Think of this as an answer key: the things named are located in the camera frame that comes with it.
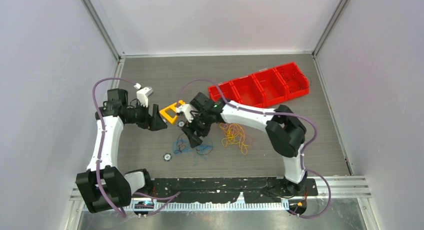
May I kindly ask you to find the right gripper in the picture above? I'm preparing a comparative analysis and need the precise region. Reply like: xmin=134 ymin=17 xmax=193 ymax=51
xmin=182 ymin=111 xmax=213 ymax=147

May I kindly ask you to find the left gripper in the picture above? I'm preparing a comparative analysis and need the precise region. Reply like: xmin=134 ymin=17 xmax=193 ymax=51
xmin=125 ymin=100 xmax=167 ymax=131

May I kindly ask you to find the yellow cable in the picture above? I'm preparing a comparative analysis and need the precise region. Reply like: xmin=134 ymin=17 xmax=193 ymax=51
xmin=218 ymin=122 xmax=250 ymax=156

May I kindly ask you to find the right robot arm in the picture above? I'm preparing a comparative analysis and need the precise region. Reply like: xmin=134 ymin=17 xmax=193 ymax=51
xmin=176 ymin=93 xmax=308 ymax=195

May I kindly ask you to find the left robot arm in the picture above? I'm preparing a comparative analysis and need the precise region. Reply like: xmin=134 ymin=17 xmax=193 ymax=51
xmin=75 ymin=87 xmax=168 ymax=213

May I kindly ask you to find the red compartment bin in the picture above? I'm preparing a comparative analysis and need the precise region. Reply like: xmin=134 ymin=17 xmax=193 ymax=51
xmin=218 ymin=62 xmax=310 ymax=108

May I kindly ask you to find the yellow triangle frame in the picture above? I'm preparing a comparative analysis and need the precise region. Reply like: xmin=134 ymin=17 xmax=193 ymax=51
xmin=159 ymin=100 xmax=185 ymax=125

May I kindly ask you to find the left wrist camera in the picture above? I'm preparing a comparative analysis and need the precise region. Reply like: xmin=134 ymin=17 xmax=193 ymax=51
xmin=133 ymin=83 xmax=154 ymax=107

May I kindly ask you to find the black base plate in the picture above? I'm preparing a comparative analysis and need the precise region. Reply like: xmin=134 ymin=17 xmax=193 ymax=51
xmin=138 ymin=177 xmax=318 ymax=203

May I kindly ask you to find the white slotted cable duct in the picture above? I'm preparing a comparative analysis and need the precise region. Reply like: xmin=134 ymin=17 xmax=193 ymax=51
xmin=82 ymin=200 xmax=291 ymax=212

